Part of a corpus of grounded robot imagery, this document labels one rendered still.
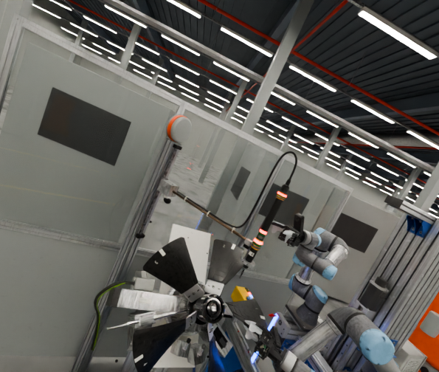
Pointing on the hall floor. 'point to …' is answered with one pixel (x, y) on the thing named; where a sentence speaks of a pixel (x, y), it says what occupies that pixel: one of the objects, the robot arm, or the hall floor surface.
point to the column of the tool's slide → (130, 244)
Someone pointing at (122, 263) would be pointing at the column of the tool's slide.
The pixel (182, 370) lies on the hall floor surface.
